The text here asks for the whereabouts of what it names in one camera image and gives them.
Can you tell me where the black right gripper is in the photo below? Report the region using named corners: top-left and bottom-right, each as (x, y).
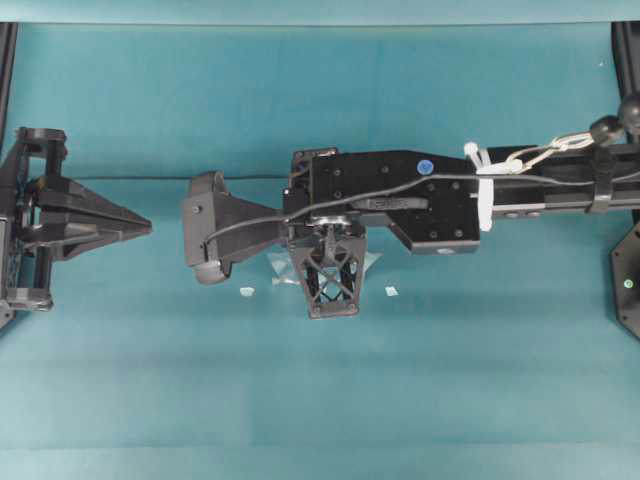
top-left (282, 209), bottom-right (367, 319)

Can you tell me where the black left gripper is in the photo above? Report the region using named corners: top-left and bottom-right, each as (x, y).
top-left (1, 127), bottom-right (152, 320)

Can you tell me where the silver zip bag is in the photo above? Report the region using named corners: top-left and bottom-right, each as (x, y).
top-left (267, 251), bottom-right (383, 285)

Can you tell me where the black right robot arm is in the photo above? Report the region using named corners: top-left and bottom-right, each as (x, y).
top-left (283, 144), bottom-right (639, 319)

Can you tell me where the white zip tie right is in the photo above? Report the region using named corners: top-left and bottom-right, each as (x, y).
top-left (464, 142), bottom-right (494, 232)

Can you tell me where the white tape marker near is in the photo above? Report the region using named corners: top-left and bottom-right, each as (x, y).
top-left (239, 287), bottom-right (255, 298)

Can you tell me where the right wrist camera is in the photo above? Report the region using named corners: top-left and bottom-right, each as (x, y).
top-left (182, 171), bottom-right (286, 285)

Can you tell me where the black frame post left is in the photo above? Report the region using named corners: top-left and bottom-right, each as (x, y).
top-left (0, 22), bottom-right (18, 135)

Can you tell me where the black frame post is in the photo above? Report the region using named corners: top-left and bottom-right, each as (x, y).
top-left (0, 22), bottom-right (18, 135)
top-left (611, 20), bottom-right (639, 101)

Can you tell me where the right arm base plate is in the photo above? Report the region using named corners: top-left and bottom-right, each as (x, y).
top-left (610, 223), bottom-right (640, 339)

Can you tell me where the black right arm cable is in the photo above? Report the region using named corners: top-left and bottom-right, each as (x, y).
top-left (202, 164), bottom-right (640, 254)

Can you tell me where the black frame post right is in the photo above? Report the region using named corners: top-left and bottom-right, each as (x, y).
top-left (611, 20), bottom-right (639, 101)

